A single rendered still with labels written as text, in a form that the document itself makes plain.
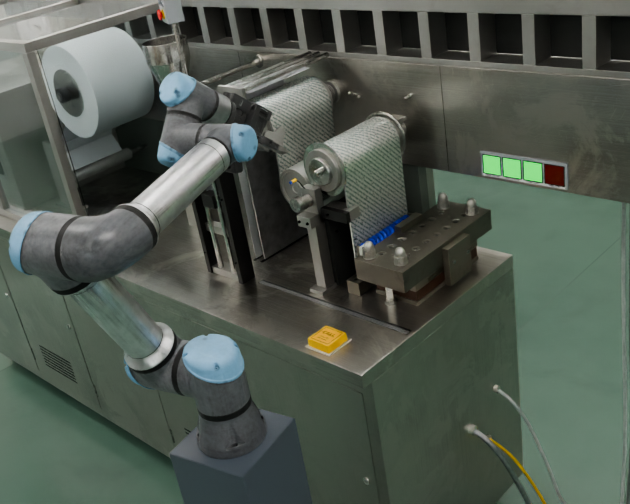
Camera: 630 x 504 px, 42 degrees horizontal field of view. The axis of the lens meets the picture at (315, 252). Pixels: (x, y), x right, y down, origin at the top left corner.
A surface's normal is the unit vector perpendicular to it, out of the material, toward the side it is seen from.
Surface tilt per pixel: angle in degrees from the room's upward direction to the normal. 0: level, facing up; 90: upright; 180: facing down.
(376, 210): 90
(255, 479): 90
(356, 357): 0
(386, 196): 90
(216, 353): 8
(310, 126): 92
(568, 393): 0
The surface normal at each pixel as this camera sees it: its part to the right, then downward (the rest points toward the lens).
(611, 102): -0.68, 0.43
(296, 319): -0.15, -0.88
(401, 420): 0.72, 0.21
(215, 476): -0.51, 0.46
